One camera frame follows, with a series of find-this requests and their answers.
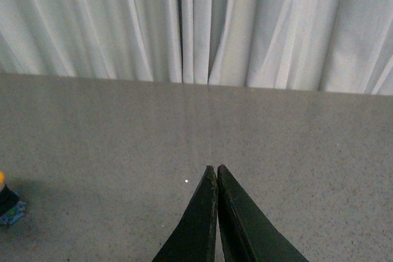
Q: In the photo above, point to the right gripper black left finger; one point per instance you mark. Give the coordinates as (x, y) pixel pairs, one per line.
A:
(194, 238)

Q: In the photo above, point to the white pleated curtain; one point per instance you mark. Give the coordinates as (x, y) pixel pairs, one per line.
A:
(326, 45)

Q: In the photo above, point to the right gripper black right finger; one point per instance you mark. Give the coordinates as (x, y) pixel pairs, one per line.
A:
(246, 233)

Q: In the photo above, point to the yellow push button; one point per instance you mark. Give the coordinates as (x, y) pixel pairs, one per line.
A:
(12, 207)

